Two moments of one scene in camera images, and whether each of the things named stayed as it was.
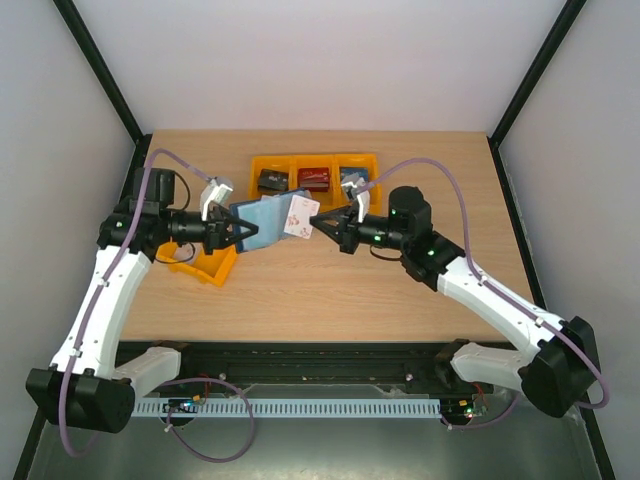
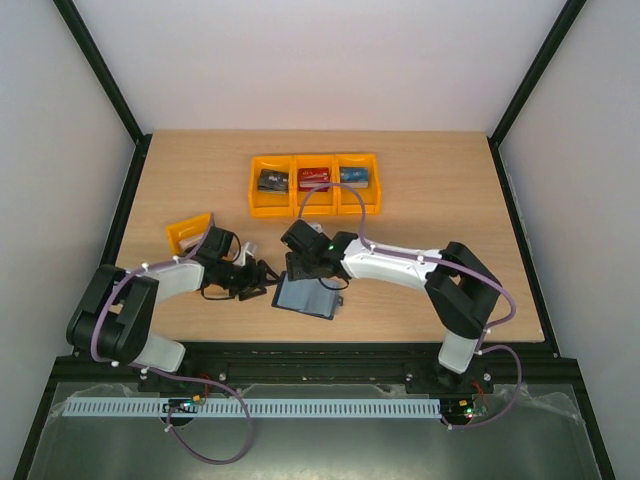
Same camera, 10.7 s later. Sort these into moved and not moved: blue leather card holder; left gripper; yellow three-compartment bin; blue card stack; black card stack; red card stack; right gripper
Moved: blue leather card holder; left gripper; right gripper
Not moved: yellow three-compartment bin; red card stack; black card stack; blue card stack
